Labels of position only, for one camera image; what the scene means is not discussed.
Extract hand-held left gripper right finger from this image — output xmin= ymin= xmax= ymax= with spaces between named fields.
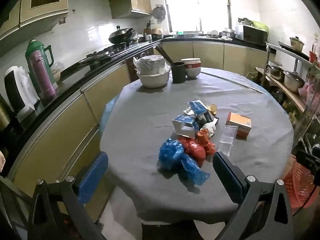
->
xmin=212 ymin=151 xmax=294 ymax=240

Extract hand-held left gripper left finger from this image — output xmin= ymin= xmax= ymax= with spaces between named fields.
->
xmin=27 ymin=151 xmax=109 ymax=240

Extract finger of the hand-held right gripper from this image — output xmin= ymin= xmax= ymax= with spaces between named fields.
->
xmin=296 ymin=150 xmax=320 ymax=187

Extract white tissue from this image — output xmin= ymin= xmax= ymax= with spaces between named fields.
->
xmin=202 ymin=122 xmax=217 ymax=138

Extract blue silver carton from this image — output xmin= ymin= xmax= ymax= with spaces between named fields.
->
xmin=172 ymin=115 xmax=198 ymax=139

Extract red plastic basket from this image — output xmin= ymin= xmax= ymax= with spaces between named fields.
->
xmin=283 ymin=155 xmax=318 ymax=208

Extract red plastic bag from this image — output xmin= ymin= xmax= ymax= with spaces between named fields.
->
xmin=178 ymin=129 xmax=217 ymax=168

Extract clear plastic box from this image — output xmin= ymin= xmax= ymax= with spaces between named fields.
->
xmin=219 ymin=125 xmax=238 ymax=156

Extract orange cardboard box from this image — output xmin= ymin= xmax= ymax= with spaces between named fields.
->
xmin=225 ymin=112 xmax=252 ymax=139

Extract blue plastic bag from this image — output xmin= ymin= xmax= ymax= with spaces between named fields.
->
xmin=158 ymin=138 xmax=211 ymax=186

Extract beige lower cabinets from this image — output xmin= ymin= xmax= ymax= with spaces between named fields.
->
xmin=7 ymin=41 xmax=272 ymax=220

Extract long white blue box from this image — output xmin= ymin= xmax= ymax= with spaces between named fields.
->
xmin=187 ymin=100 xmax=214 ymax=124

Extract metal storage rack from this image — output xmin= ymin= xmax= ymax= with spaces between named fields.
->
xmin=255 ymin=42 xmax=320 ymax=140

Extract large steel pot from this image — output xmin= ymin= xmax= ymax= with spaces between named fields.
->
xmin=283 ymin=70 xmax=306 ymax=94

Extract long thin stick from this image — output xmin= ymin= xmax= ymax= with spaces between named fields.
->
xmin=200 ymin=71 xmax=268 ymax=95

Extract small steel pot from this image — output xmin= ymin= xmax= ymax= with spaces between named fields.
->
xmin=269 ymin=65 xmax=284 ymax=81

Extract red white bowl stack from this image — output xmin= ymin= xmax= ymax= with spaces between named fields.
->
xmin=180 ymin=58 xmax=202 ymax=79

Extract pink thermos bottle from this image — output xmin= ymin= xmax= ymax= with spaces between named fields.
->
xmin=30 ymin=50 xmax=57 ymax=99

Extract white black electric kettle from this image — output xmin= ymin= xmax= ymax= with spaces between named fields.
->
xmin=4 ymin=66 xmax=38 ymax=122

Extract white basin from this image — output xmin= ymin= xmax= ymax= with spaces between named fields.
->
xmin=137 ymin=69 xmax=171 ymax=89

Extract lidded enamel pot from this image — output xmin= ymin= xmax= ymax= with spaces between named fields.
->
xmin=290 ymin=37 xmax=305 ymax=52

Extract gas stove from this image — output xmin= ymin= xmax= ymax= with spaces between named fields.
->
xmin=86 ymin=44 xmax=131 ymax=63

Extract white lidded pot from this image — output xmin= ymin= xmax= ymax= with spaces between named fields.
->
xmin=133 ymin=54 xmax=171 ymax=77

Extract microwave oven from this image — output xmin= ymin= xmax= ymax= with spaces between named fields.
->
xmin=235 ymin=25 xmax=269 ymax=44

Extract green thermos jug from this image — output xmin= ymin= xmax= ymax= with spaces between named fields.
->
xmin=25 ymin=39 xmax=57 ymax=93

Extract green bag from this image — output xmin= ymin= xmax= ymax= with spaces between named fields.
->
xmin=252 ymin=21 xmax=270 ymax=33

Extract metal wok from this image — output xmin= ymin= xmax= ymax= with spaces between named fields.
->
xmin=108 ymin=26 xmax=137 ymax=45

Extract window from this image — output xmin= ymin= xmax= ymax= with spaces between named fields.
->
xmin=161 ymin=0 xmax=232 ymax=32

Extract small beige wall cabinet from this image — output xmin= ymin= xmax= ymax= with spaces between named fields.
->
xmin=110 ymin=0 xmax=154 ymax=19

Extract large beige wall cabinet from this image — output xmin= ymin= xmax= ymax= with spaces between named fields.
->
xmin=0 ymin=0 xmax=69 ymax=55

